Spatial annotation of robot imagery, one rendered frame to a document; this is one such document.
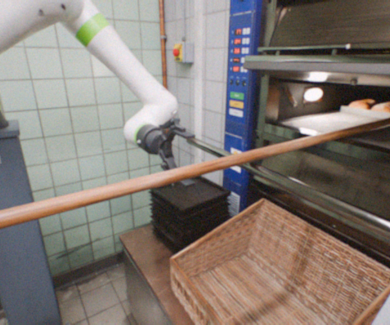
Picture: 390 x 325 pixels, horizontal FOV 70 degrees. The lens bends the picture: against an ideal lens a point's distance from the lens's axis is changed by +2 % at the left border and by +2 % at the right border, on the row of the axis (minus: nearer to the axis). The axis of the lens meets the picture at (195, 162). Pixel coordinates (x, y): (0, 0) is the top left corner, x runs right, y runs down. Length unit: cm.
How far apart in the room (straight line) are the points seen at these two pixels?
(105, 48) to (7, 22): 26
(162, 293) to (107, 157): 98
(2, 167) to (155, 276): 71
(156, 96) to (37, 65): 86
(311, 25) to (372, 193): 57
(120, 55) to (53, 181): 105
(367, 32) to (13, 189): 126
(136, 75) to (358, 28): 68
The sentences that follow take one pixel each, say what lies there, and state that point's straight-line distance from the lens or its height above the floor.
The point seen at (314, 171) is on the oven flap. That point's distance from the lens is 111.
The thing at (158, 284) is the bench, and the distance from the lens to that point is 124.
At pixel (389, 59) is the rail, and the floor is 143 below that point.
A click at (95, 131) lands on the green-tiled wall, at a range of 180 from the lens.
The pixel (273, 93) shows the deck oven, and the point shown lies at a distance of 122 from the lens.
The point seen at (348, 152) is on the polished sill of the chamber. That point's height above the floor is 115.
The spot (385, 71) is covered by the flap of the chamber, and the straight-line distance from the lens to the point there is 79.
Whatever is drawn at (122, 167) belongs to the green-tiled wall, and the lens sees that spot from 191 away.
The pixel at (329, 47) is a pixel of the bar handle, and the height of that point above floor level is 146.
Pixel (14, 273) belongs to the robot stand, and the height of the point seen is 62.
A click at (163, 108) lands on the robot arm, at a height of 127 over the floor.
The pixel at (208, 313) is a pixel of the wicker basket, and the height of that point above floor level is 70.
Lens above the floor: 144
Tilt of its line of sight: 21 degrees down
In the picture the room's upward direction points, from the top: straight up
